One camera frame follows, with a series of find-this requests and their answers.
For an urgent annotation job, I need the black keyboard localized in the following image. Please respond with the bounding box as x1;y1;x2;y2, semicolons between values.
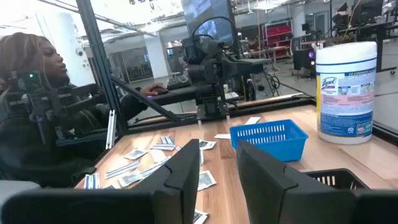
166;73;192;90

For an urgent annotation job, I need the black camera on mount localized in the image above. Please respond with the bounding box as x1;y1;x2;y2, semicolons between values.
4;70;108;146

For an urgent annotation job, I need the silver aluminium bracket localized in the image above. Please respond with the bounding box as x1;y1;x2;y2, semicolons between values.
105;109;117;150

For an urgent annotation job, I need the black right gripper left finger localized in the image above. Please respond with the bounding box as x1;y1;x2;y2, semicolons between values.
0;139;200;224

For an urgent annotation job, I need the black plastic basket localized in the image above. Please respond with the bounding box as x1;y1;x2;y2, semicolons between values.
303;168;371;191

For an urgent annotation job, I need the computer desk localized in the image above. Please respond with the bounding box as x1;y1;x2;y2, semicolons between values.
146;84;200;107

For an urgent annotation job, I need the black computer case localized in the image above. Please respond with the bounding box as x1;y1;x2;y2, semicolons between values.
292;48;317;71

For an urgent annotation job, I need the blue plastic basket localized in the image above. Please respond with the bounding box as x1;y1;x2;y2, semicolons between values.
229;119;309;163

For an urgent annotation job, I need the computer monitor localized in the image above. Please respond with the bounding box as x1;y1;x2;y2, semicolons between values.
181;0;236;44

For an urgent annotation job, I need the white BZK antiseptic towelette packet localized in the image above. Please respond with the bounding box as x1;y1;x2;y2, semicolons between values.
117;170;144;188
193;208;210;224
197;170;218;192
123;148;149;161
198;139;218;151

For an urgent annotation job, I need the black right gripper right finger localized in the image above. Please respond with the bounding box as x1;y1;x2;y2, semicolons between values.
236;141;398;224

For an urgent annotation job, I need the white Lysol wipes canister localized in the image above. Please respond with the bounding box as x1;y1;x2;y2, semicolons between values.
315;41;378;146

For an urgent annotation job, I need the black workbench with equipment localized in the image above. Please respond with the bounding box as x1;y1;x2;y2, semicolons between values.
329;0;398;75

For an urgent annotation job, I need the red shelving rack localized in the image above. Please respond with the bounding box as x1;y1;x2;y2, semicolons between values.
262;20;294;60

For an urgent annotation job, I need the person's hand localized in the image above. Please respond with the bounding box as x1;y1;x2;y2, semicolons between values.
139;83;165;96

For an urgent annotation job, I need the person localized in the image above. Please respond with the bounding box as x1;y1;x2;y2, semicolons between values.
0;32;165;189

